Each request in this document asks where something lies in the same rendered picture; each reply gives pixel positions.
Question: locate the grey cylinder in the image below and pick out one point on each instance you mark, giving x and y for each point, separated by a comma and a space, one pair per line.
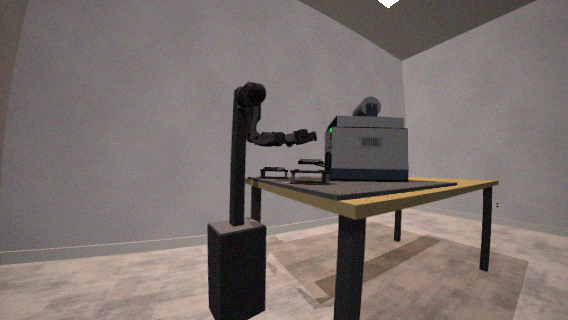
360, 110

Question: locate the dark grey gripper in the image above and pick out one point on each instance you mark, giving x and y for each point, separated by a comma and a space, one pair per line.
301, 136

